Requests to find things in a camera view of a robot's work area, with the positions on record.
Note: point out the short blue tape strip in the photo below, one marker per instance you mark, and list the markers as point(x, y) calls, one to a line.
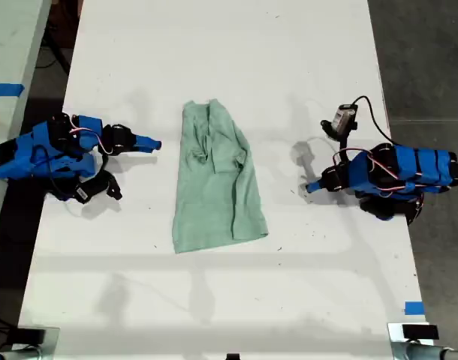
point(414, 308)

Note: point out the long blue tape strip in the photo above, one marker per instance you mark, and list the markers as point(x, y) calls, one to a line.
point(5, 90)

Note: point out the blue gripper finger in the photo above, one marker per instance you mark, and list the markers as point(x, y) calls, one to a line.
point(146, 141)
point(146, 150)
point(315, 184)
point(317, 190)

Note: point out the small black box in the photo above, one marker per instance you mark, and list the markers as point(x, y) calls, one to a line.
point(31, 335)
point(420, 332)

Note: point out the silver black camera box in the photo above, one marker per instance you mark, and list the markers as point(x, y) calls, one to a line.
point(344, 117)

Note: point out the black camera stalk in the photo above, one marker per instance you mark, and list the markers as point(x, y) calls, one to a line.
point(342, 140)

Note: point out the metal table bracket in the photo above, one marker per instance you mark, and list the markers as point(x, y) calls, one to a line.
point(395, 345)
point(50, 345)

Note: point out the pale green T-shirt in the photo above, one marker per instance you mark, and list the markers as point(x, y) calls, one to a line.
point(214, 206)

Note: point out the grey metal tube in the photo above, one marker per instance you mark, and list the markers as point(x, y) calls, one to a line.
point(11, 354)
point(439, 354)

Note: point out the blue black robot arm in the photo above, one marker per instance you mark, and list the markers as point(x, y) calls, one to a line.
point(420, 165)
point(22, 157)

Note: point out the white side table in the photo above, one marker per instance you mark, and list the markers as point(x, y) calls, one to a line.
point(11, 45)

